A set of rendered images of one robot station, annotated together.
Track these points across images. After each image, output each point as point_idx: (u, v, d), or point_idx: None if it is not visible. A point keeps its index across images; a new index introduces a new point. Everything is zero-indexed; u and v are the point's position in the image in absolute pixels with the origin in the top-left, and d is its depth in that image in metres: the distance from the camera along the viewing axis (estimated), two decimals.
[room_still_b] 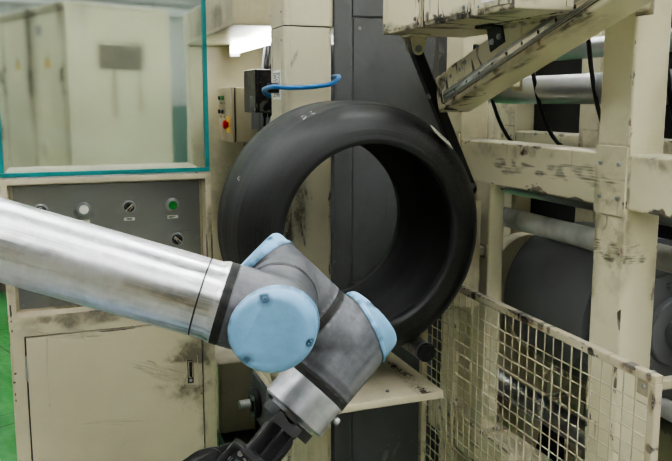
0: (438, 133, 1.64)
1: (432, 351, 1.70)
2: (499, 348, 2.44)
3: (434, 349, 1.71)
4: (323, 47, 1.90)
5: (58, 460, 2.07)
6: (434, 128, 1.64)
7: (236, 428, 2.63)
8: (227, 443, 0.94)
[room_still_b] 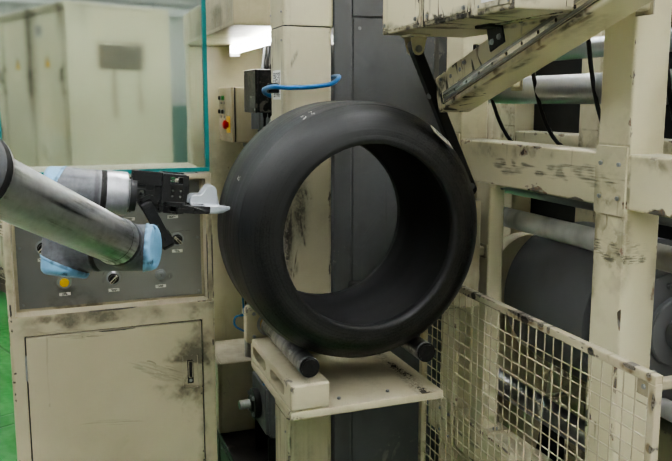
0: (438, 133, 1.64)
1: (432, 351, 1.70)
2: (499, 348, 2.44)
3: (434, 349, 1.71)
4: (323, 47, 1.90)
5: (58, 460, 2.07)
6: (434, 129, 1.64)
7: (236, 428, 2.63)
8: (167, 209, 1.53)
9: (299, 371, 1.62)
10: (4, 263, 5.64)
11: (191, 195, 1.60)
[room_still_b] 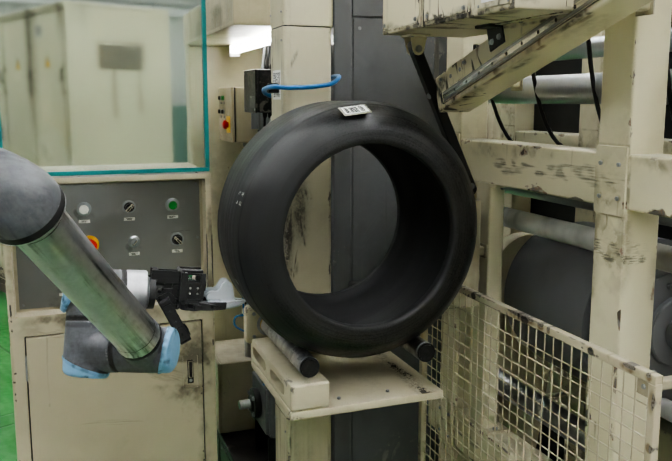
0: (349, 112, 1.56)
1: (423, 349, 1.70)
2: (499, 348, 2.44)
3: (420, 346, 1.70)
4: (323, 47, 1.90)
5: (58, 460, 2.07)
6: (343, 111, 1.56)
7: (236, 428, 2.63)
8: (185, 307, 1.57)
9: None
10: (4, 263, 5.64)
11: (207, 289, 1.64)
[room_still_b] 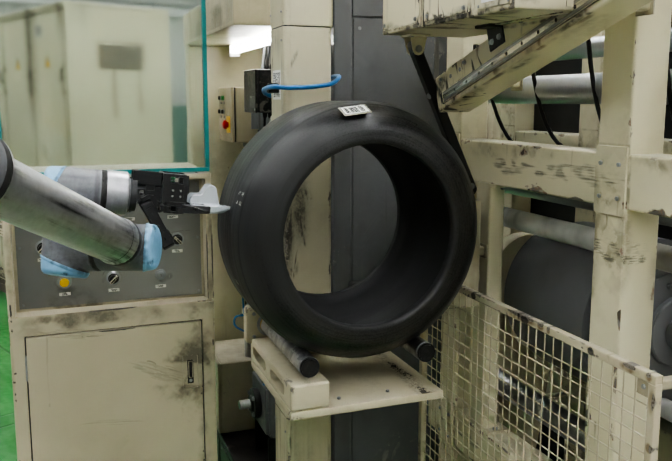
0: (349, 112, 1.56)
1: (423, 349, 1.70)
2: (499, 348, 2.44)
3: (420, 346, 1.70)
4: (323, 47, 1.90)
5: (58, 460, 2.07)
6: (343, 111, 1.56)
7: (236, 428, 2.63)
8: (167, 209, 1.53)
9: None
10: (4, 263, 5.64)
11: (191, 195, 1.60)
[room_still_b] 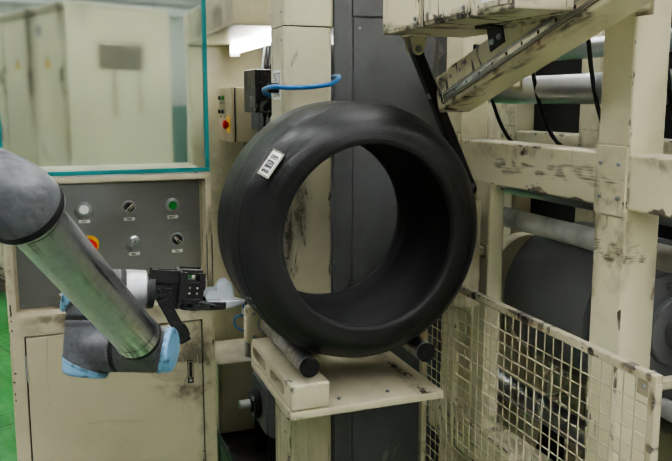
0: (268, 171, 1.52)
1: (425, 359, 1.70)
2: (499, 348, 2.44)
3: (424, 361, 1.70)
4: (323, 47, 1.90)
5: (58, 460, 2.07)
6: (263, 174, 1.52)
7: (236, 428, 2.63)
8: (184, 307, 1.57)
9: (306, 355, 1.62)
10: (4, 263, 5.64)
11: (207, 289, 1.64)
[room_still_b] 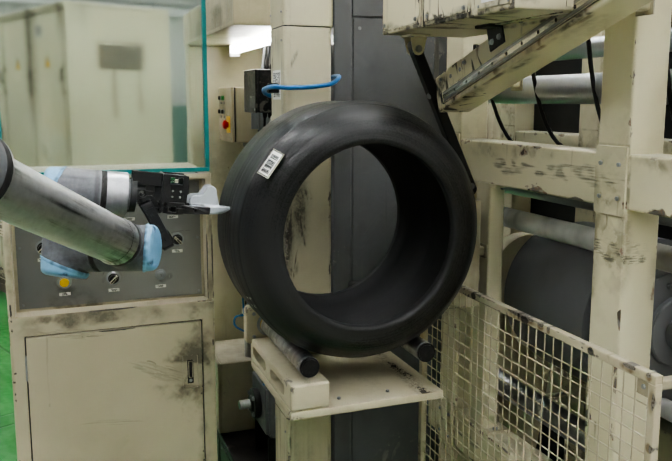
0: (268, 171, 1.52)
1: (425, 359, 1.70)
2: (499, 348, 2.44)
3: (424, 361, 1.70)
4: (323, 47, 1.90)
5: (58, 460, 2.07)
6: (263, 174, 1.52)
7: (236, 428, 2.63)
8: (167, 209, 1.53)
9: (306, 355, 1.62)
10: (4, 263, 5.64)
11: (191, 196, 1.60)
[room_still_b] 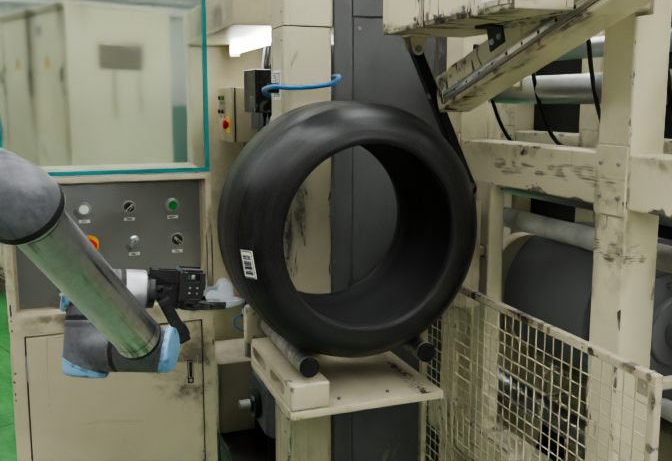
0: (252, 272, 1.53)
1: (432, 350, 1.70)
2: (499, 348, 2.44)
3: (434, 348, 1.71)
4: (323, 47, 1.90)
5: (58, 460, 2.07)
6: (250, 277, 1.54)
7: (236, 428, 2.63)
8: (184, 306, 1.57)
9: (300, 372, 1.62)
10: (4, 263, 5.64)
11: (207, 289, 1.64)
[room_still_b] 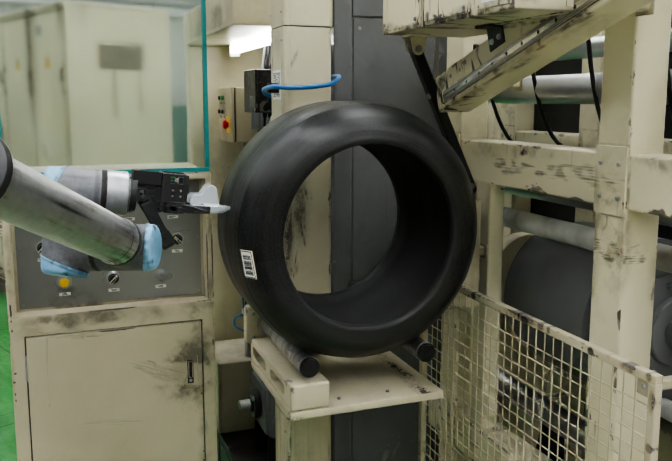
0: (252, 272, 1.53)
1: (432, 350, 1.70)
2: (499, 348, 2.44)
3: (434, 348, 1.71)
4: (323, 47, 1.90)
5: (58, 460, 2.07)
6: (250, 277, 1.54)
7: (236, 428, 2.63)
8: (167, 209, 1.53)
9: (300, 372, 1.62)
10: (4, 263, 5.64)
11: (191, 195, 1.60)
